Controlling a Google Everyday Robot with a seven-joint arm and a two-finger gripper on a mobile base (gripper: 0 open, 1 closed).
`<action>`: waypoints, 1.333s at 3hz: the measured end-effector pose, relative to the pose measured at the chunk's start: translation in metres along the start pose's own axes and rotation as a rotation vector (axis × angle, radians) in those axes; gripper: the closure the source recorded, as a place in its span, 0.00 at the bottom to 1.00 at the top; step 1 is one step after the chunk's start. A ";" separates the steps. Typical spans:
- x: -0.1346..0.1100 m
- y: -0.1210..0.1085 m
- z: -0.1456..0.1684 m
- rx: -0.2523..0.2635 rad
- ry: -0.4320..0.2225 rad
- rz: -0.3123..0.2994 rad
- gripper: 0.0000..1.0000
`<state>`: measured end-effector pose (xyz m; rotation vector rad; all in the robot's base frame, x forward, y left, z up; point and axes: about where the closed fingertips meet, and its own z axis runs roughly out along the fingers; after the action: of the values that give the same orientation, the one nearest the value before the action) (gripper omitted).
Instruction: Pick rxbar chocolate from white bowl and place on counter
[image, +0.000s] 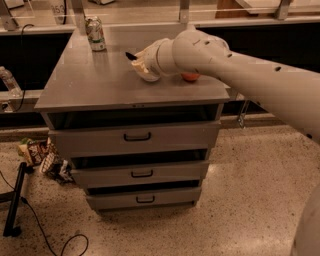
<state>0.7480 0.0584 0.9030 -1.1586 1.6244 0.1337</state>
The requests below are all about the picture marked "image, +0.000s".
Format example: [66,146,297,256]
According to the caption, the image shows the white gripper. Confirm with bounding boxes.
[132,38,171,77]

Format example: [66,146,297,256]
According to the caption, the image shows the black rxbar chocolate bar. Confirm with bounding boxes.
[125,52,138,61]

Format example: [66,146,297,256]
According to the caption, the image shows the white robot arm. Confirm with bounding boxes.
[128,30,320,145]

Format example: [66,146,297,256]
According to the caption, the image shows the white bowl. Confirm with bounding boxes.
[136,69,160,82]

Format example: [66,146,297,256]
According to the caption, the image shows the red apple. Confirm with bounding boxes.
[181,73,200,82]

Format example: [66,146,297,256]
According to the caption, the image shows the grey drawer cabinet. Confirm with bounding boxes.
[35,26,229,197]

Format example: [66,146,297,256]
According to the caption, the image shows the top grey drawer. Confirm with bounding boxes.
[49,121,220,158]

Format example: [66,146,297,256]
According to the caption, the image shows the grey drawer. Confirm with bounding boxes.
[72,161,209,189]
[86,187,202,211]
[49,121,220,158]

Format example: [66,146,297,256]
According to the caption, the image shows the middle grey drawer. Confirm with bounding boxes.
[72,161,209,189]

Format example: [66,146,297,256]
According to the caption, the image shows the clear plastic bottle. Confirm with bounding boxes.
[0,66,22,98]

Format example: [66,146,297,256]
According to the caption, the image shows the checkered snack bag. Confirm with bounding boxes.
[39,153,73,184]

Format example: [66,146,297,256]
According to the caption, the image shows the brown snack bag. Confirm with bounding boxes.
[17,138,51,166]

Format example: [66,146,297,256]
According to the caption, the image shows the bottom grey drawer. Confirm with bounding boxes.
[86,187,202,211]

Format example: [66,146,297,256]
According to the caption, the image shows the black stand leg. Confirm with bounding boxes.
[0,162,32,237]

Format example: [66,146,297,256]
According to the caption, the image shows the metal rail bracket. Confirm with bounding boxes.
[237,100,250,129]

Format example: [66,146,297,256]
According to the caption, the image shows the black floor cable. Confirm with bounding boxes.
[0,169,90,256]

